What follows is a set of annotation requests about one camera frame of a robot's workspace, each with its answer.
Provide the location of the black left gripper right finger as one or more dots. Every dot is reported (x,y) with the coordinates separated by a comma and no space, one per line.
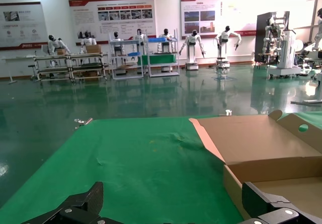
(261,204)

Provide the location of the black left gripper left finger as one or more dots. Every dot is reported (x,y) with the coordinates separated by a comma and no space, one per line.
(85,204)

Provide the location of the empty open cardboard box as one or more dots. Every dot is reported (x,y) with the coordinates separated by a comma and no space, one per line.
(251,138)

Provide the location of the small closed cardboard box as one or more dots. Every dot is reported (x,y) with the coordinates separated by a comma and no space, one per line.
(61,52)

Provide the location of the large closed cardboard box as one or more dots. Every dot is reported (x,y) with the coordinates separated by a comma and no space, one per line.
(93,49)

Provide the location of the green table cloth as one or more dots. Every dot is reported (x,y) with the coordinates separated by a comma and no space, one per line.
(141,171)

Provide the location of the metal binder clip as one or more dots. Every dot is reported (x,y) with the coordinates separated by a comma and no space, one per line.
(86,121)
(228,112)

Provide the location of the metal workbench rack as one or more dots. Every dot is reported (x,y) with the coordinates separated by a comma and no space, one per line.
(52,69)
(88,68)

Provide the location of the black stool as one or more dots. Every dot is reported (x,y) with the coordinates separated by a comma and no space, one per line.
(32,66)

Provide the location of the white robot on wheeled stand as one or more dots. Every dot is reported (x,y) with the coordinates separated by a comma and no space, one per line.
(286,50)

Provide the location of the white shelf rack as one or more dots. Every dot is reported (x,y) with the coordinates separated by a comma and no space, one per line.
(163,63)
(125,42)

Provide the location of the green cloth on shelf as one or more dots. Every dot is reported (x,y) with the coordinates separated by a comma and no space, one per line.
(156,59)

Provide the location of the white long table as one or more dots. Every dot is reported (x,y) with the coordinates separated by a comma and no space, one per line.
(17,57)

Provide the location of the white humanoid robot black head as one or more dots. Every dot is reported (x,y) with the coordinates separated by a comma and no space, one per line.
(165,35)
(53,44)
(222,36)
(192,50)
(88,41)
(117,41)
(139,36)
(320,32)

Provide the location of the black tall cabinet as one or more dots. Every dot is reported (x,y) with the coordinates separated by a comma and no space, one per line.
(260,37)

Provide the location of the blue plastic bin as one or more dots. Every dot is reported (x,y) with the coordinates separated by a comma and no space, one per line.
(157,40)

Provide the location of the wall poster with round icons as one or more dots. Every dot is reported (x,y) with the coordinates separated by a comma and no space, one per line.
(22,25)

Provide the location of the wall poster with photo row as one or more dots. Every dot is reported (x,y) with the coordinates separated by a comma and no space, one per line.
(113,12)

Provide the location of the wall poster with four photos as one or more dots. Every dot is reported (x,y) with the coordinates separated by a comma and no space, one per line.
(213,10)

